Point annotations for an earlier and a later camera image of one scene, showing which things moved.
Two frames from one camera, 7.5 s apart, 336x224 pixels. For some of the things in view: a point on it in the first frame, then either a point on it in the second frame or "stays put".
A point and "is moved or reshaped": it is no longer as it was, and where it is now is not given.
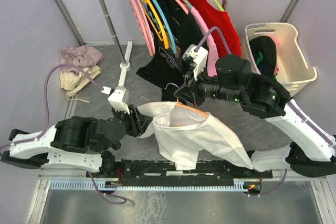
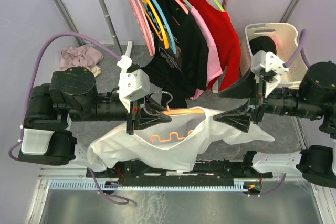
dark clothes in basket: (264, 51) stays put
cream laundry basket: (294, 70) stays put
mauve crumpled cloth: (82, 56) stays put
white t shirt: (181, 132) is moved or reshaped
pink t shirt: (212, 56) stays put
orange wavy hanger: (200, 112) -> (176, 111)
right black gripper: (191, 92) -> (247, 88)
